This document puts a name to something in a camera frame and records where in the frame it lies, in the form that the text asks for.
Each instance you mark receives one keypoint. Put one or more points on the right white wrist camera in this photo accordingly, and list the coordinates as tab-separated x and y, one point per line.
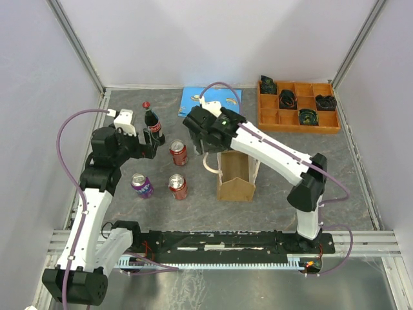
214	107

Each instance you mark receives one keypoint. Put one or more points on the light blue cable duct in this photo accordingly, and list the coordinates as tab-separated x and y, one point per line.
131	263

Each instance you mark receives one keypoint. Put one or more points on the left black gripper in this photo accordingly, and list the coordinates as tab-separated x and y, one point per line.
148	150

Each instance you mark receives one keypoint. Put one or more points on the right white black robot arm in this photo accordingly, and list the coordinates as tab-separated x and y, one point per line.
302	171

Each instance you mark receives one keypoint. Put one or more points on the red cola can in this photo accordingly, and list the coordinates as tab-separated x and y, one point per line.
178	186
178	152

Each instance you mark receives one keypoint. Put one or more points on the dark rolled item bottom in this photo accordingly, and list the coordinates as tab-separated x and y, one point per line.
308	117

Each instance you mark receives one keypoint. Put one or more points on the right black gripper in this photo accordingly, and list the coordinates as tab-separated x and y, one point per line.
206	148

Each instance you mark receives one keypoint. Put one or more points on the purple soda can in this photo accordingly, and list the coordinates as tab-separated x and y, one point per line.
142	185

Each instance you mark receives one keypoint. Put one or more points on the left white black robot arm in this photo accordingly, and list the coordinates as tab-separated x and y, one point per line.
81	273

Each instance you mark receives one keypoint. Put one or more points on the blue patterned cloth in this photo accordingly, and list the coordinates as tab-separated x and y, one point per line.
190	98

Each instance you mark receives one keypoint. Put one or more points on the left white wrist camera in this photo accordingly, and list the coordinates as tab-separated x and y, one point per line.
124	123

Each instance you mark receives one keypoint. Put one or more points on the dark rolled item centre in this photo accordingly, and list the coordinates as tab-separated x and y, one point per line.
287	100

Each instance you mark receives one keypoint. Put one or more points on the dark rolled item top-left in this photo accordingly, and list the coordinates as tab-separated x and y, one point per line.
267	86

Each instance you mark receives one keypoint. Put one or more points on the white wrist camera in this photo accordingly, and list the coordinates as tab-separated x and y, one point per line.
124	123
214	107

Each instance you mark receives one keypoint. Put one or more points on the orange wooden compartment tray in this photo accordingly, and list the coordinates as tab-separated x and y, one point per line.
270	117

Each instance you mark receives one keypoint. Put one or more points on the dark rolled item right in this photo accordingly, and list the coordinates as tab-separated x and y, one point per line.
326	103

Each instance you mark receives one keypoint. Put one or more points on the cola bottle red cap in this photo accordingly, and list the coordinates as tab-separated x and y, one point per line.
153	124

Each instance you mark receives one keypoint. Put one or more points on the brown canvas tote bag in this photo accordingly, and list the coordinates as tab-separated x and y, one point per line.
236	176

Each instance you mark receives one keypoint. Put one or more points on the aluminium frame rail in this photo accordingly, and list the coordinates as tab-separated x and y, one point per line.
62	18

